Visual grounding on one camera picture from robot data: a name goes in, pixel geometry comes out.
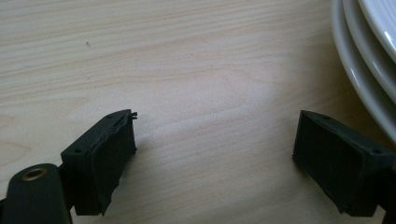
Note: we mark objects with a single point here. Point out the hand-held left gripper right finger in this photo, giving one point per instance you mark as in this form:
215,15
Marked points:
330,161

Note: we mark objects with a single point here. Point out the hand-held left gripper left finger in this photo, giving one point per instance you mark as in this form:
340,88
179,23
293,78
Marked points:
102,155

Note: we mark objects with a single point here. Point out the white plate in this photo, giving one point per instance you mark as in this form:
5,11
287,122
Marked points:
370,49
384,18

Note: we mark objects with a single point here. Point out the stack of white plates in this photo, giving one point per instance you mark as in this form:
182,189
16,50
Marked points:
351,71

